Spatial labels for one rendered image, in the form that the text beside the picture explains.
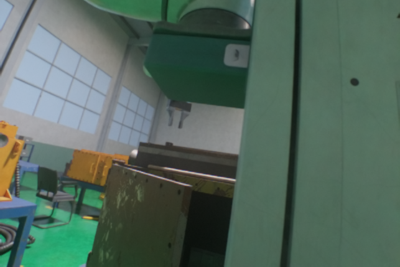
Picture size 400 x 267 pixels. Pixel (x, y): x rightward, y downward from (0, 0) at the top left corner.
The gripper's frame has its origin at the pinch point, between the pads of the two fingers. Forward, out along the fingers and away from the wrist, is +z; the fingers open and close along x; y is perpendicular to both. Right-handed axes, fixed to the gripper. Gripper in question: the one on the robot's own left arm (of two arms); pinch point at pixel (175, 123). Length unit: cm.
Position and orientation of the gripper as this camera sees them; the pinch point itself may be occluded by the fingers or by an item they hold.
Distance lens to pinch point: 116.8
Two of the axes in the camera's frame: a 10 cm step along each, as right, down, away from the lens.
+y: 5.0, -1.5, -8.5
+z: -1.6, 9.5, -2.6
